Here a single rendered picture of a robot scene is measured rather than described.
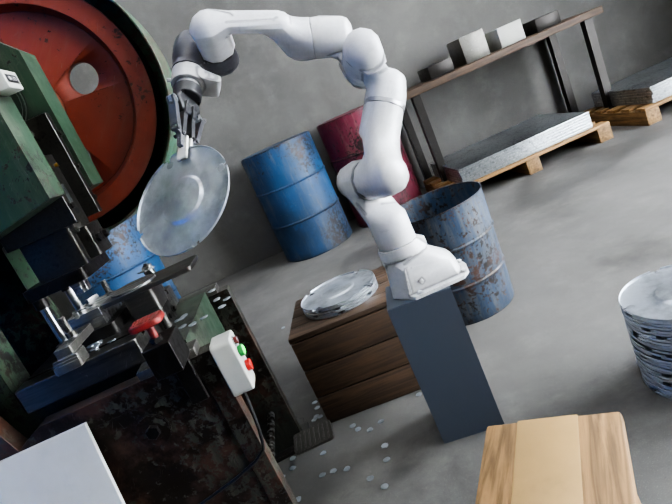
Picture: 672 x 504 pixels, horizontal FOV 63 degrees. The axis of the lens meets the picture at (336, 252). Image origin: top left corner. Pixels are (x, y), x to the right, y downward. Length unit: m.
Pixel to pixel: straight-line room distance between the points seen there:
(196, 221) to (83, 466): 0.60
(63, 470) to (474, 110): 4.33
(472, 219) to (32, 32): 1.57
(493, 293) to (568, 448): 1.26
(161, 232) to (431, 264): 0.69
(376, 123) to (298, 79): 3.33
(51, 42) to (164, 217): 0.75
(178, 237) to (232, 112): 3.47
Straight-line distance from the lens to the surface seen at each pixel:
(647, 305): 1.59
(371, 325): 1.84
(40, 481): 1.47
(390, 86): 1.48
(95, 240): 1.48
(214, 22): 1.53
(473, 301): 2.21
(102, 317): 1.50
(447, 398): 1.61
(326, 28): 1.55
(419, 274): 1.47
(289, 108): 4.74
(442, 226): 2.08
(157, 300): 1.48
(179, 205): 1.36
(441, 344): 1.53
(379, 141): 1.42
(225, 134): 4.75
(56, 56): 1.91
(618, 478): 0.99
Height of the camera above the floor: 1.00
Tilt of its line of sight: 14 degrees down
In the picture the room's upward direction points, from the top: 24 degrees counter-clockwise
